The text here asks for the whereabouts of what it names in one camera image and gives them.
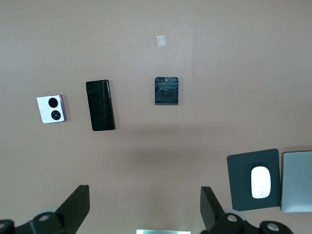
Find black square flip phone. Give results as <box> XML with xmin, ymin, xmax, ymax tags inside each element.
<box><xmin>154</xmin><ymin>77</ymin><xmax>179</xmax><ymax>106</ymax></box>

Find black mouse pad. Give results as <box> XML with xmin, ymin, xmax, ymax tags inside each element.
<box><xmin>226</xmin><ymin>148</ymin><xmax>283</xmax><ymax>212</ymax></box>

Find white computer mouse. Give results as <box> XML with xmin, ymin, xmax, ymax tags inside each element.
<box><xmin>251</xmin><ymin>166</ymin><xmax>272</xmax><ymax>199</ymax></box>

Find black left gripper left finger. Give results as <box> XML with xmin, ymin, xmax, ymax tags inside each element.
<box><xmin>0</xmin><ymin>184</ymin><xmax>90</xmax><ymax>234</ymax></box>

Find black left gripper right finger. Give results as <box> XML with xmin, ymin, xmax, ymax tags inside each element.
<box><xmin>200</xmin><ymin>186</ymin><xmax>293</xmax><ymax>234</ymax></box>

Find grey closed laptop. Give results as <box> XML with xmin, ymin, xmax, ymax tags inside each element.
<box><xmin>280</xmin><ymin>150</ymin><xmax>312</xmax><ymax>213</ymax></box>

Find lilac white flip phone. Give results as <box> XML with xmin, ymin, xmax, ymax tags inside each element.
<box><xmin>36</xmin><ymin>94</ymin><xmax>68</xmax><ymax>124</ymax></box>

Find black slab smartphone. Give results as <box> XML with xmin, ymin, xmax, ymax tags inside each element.
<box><xmin>85</xmin><ymin>79</ymin><xmax>116</xmax><ymax>132</ymax></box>

